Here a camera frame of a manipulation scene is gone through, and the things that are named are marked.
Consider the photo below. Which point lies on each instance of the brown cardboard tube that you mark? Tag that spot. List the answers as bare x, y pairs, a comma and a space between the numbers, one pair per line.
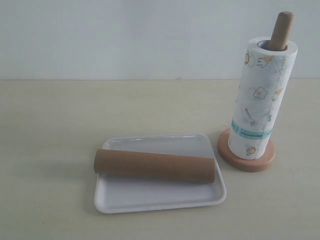
155, 165

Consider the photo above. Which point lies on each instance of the white rectangular plastic tray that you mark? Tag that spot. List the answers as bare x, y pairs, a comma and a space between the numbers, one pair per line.
124, 195

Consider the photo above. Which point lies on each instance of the wooden paper towel holder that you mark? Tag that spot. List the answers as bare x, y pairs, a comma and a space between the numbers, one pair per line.
278, 41

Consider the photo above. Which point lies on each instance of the printed white paper towel roll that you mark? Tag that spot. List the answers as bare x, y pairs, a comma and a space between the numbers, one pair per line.
262, 85

